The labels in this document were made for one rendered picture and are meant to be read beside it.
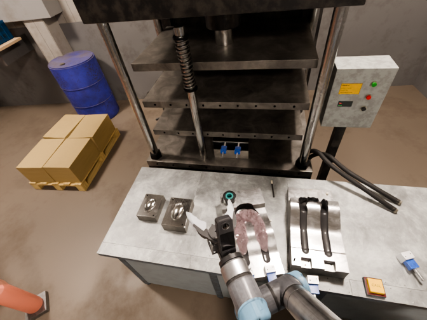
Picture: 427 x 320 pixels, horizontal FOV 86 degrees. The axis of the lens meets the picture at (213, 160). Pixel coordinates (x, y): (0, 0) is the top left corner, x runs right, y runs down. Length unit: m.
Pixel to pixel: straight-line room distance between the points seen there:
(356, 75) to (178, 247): 1.40
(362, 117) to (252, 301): 1.37
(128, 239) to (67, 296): 1.16
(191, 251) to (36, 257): 1.92
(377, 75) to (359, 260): 0.99
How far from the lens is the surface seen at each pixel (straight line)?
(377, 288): 1.45
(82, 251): 2.75
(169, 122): 1.87
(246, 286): 0.65
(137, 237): 1.57
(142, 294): 2.32
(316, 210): 1.43
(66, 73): 3.92
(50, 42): 4.39
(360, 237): 1.58
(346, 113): 1.69
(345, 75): 1.55
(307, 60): 1.43
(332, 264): 1.39
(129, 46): 4.12
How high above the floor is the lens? 2.10
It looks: 46 degrees down
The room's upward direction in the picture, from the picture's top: 9 degrees counter-clockwise
